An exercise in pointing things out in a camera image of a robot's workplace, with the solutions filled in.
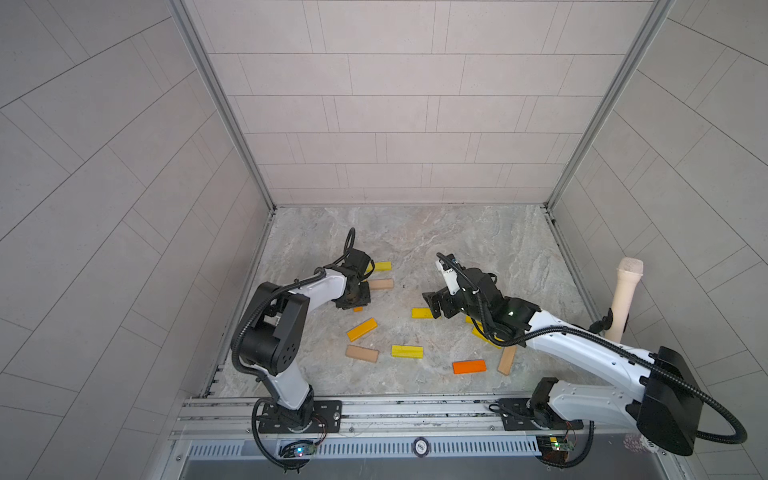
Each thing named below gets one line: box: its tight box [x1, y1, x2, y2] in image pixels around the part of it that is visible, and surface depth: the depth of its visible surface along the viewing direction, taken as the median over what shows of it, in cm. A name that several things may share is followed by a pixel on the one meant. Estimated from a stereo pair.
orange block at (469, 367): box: [452, 360, 487, 375], surface depth 81 cm
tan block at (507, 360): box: [498, 345, 517, 376], surface depth 82 cm
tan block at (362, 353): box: [345, 344, 380, 363], surface depth 83 cm
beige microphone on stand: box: [604, 257, 644, 343], surface depth 67 cm
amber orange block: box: [346, 318, 378, 342], surface depth 88 cm
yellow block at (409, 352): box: [391, 345, 425, 359], surface depth 83 cm
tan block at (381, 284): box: [369, 279, 394, 290], surface depth 96 cm
